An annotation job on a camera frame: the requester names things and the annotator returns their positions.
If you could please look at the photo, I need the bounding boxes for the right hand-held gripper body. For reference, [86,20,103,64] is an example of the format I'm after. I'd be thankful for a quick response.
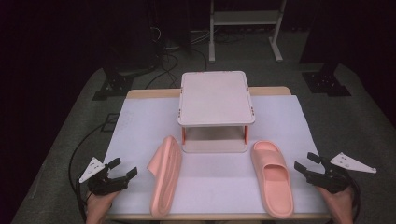
[304,151,377,194]

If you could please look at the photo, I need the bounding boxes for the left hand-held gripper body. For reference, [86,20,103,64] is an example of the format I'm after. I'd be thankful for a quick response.
[78,157,130,196]

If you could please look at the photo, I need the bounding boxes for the pink slipper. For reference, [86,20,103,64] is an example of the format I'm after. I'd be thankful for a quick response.
[147,134,184,218]
[250,140,295,219]

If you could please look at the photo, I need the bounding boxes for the white rack with orange legs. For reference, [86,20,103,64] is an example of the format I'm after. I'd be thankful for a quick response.
[177,70,256,154]

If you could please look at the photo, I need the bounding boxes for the person's left hand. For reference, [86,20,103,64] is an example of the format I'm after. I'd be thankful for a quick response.
[85,189,120,224]

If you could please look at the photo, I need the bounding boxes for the person's right hand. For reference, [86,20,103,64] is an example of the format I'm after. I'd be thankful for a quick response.
[316,186,355,224]

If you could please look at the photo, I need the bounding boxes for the black stand base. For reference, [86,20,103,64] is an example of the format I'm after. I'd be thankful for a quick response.
[92,69,135,102]
[302,63,352,97]

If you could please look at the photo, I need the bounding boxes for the white metal stand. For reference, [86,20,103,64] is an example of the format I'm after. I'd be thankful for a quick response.
[208,0,288,63]

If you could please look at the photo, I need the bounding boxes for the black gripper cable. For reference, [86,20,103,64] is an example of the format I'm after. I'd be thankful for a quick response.
[68,122,108,223]

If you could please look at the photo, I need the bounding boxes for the black floor cables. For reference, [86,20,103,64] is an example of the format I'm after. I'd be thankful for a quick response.
[144,26,209,91]

